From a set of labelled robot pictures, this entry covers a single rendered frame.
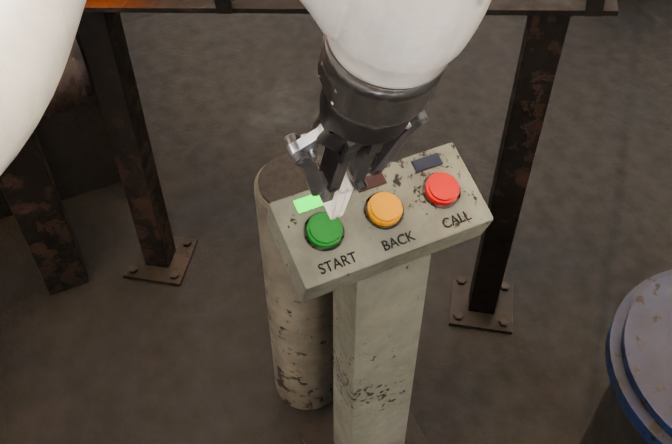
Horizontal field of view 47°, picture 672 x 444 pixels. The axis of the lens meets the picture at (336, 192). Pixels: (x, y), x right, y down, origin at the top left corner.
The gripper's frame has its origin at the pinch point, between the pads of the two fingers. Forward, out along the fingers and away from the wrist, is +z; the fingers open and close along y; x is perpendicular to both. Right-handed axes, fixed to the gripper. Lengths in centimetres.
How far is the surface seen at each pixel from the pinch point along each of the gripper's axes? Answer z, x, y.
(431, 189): 8.5, 0.4, -13.3
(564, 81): 90, -42, -98
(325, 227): 8.4, 0.4, 0.1
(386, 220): 8.4, 2.0, -6.7
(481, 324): 70, 9, -38
